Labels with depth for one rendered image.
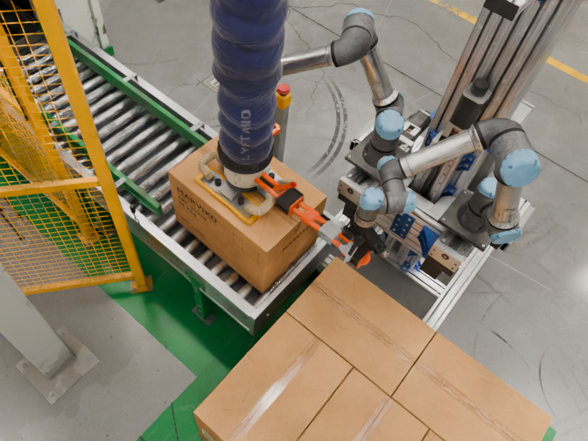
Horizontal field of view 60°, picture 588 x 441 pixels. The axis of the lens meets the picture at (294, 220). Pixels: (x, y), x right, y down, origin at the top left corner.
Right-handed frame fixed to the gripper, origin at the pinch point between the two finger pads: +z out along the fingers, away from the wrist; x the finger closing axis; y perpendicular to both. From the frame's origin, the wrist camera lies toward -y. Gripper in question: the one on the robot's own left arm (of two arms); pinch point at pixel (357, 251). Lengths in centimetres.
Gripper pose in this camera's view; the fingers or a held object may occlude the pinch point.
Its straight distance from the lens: 200.1
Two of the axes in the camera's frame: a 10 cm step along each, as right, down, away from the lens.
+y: -7.5, -5.9, 3.1
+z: -0.9, 5.5, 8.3
